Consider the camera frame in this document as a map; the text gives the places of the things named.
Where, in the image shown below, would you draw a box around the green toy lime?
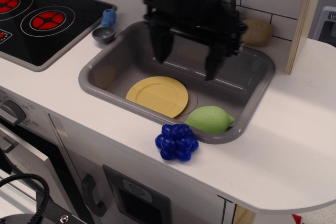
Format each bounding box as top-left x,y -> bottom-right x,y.
185,105 -> 235,134

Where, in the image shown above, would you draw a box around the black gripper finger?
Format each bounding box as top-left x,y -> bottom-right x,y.
205,44 -> 230,81
149,24 -> 174,63

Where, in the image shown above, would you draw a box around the yellow toy plate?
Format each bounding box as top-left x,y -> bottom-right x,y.
126,76 -> 188,118

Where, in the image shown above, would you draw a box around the grey plastic sink basin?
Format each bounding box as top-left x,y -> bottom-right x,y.
79,22 -> 275,144

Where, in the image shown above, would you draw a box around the dark grey toy faucet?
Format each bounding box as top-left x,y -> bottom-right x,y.
229,0 -> 239,17

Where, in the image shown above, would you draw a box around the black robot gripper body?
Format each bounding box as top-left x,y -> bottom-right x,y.
143,0 -> 247,56

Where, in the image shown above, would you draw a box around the grey appliance in background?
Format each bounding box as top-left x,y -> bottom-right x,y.
312,6 -> 335,47

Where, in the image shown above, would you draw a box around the blue toy pepper shaker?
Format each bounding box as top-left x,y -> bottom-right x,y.
101,9 -> 117,27

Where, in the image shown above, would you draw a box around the blue toy blueberries cluster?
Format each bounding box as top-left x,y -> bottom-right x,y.
155,124 -> 199,162

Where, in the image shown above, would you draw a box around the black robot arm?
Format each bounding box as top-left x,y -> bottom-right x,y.
143,0 -> 247,80

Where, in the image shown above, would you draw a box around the grey cabinet door handle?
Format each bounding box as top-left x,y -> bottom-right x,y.
81,174 -> 107,217

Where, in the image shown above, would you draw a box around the white oven door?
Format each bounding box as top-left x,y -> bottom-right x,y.
1,125 -> 73,212

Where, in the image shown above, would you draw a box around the black braided cable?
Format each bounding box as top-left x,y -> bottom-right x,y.
0,173 -> 50,224

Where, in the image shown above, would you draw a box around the beige toy potato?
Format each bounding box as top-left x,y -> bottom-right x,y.
242,19 -> 273,47

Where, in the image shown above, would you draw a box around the light wooden side panel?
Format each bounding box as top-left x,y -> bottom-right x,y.
285,0 -> 319,75

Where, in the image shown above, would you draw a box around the grey dishwasher control panel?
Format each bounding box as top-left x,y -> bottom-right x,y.
102,165 -> 173,223

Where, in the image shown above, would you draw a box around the black toy stove top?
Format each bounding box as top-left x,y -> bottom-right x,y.
1,0 -> 117,72

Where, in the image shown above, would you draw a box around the small grey bowl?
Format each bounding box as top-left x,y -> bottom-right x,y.
91,26 -> 116,44

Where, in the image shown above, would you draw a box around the grey oven knob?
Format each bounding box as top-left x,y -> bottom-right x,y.
1,100 -> 27,126

